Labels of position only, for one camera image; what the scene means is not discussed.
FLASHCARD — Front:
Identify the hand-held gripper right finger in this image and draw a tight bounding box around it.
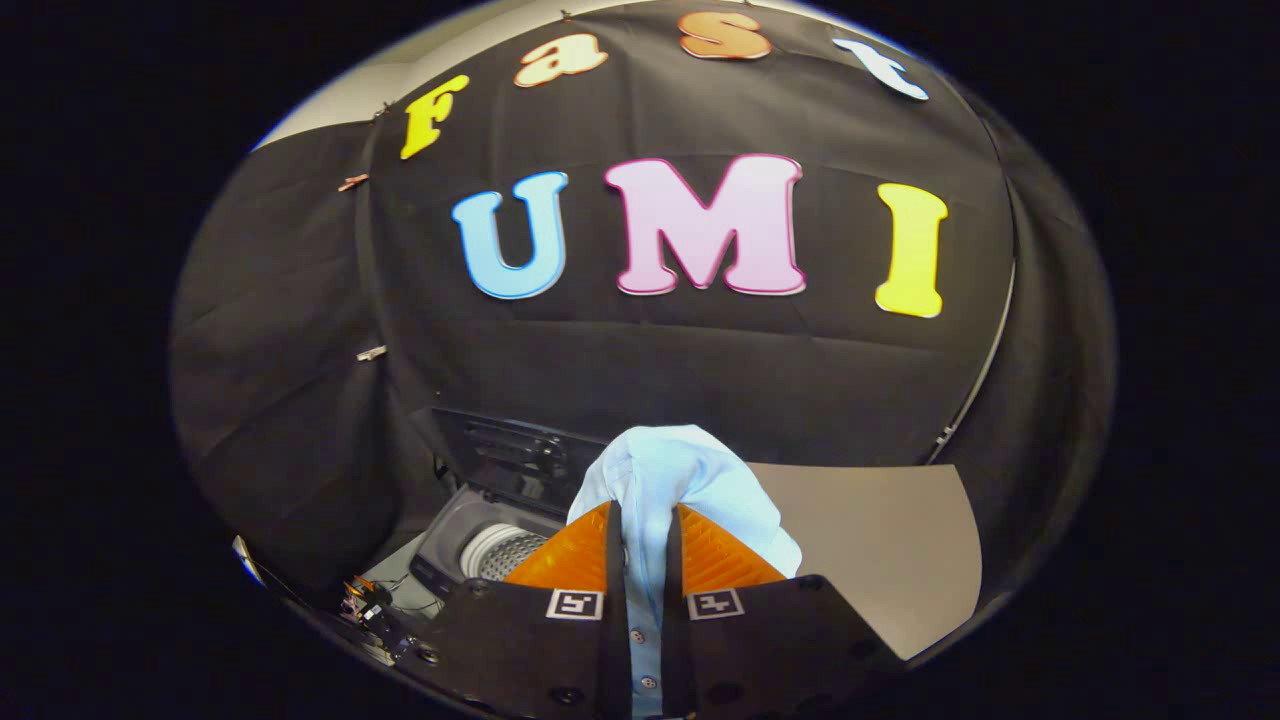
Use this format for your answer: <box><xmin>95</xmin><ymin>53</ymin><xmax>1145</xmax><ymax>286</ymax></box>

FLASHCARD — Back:
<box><xmin>662</xmin><ymin>503</ymin><xmax>906</xmax><ymax>720</ymax></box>

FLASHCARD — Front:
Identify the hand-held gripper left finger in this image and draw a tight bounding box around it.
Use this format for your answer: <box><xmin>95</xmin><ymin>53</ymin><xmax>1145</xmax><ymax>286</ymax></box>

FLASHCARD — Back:
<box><xmin>395</xmin><ymin>500</ymin><xmax>633</xmax><ymax>720</ymax></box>

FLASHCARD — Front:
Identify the light blue shirt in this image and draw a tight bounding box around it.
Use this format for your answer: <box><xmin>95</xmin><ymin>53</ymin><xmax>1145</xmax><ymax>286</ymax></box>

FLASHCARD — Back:
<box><xmin>567</xmin><ymin>425</ymin><xmax>803</xmax><ymax>719</ymax></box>

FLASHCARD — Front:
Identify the grey washing machine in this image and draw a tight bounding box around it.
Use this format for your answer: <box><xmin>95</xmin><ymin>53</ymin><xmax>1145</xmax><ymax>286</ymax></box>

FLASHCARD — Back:
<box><xmin>362</xmin><ymin>485</ymin><xmax>573</xmax><ymax>623</ymax></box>

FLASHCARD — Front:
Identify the black backdrop cloth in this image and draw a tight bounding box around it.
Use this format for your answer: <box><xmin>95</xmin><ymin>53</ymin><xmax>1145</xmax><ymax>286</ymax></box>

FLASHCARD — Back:
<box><xmin>168</xmin><ymin>0</ymin><xmax>1119</xmax><ymax>666</ymax></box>

